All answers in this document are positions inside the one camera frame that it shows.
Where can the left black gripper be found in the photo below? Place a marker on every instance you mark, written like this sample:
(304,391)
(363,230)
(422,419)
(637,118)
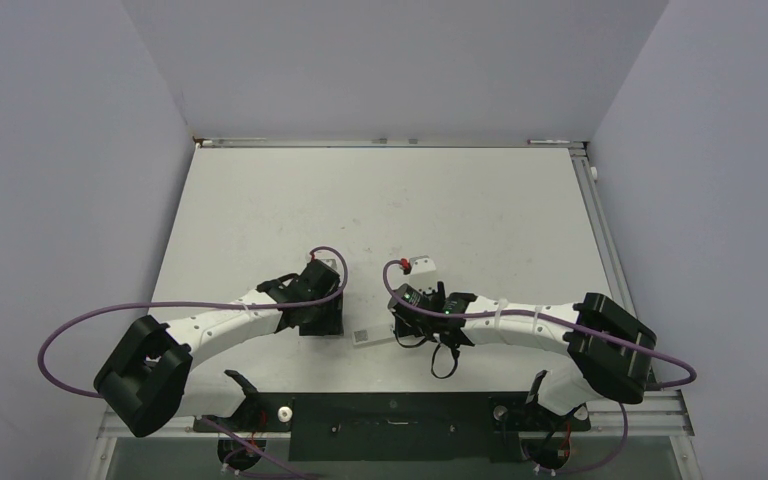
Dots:
(329,326)

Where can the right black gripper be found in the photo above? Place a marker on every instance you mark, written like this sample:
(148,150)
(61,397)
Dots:
(410,328)

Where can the white remote control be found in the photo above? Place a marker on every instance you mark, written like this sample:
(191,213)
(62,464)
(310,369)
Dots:
(372,335)

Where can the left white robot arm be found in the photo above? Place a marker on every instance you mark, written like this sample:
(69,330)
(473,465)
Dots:
(150,377)

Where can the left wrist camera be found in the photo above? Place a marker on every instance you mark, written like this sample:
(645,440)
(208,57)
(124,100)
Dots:
(334,264)

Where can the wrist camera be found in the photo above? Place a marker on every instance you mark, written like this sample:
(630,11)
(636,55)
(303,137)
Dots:
(421,272)
(334,264)

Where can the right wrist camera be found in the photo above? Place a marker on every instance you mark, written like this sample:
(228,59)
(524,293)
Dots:
(421,272)

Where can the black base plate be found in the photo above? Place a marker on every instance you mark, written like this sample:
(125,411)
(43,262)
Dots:
(429,426)

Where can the aluminium frame rail back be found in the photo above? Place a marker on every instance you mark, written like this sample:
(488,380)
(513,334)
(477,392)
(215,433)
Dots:
(383,142)

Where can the aluminium frame rail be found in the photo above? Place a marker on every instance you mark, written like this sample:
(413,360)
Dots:
(662,413)
(383,142)

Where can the aluminium frame rail right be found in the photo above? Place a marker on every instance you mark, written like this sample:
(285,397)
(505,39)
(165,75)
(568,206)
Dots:
(662,413)

